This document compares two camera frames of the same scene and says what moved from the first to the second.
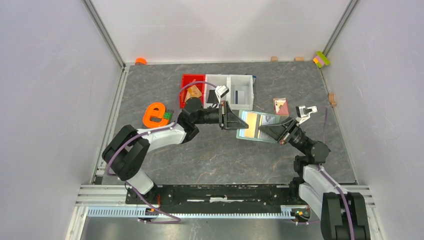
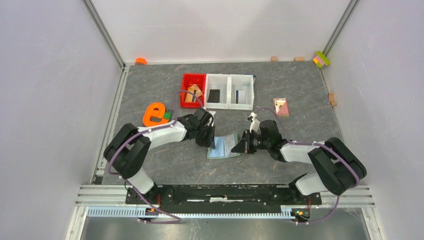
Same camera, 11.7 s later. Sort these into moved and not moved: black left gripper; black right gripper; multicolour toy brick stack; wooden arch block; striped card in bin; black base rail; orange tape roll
Moved: black right gripper; black left gripper
Not moved: wooden arch block; multicolour toy brick stack; black base rail; orange tape roll; striped card in bin
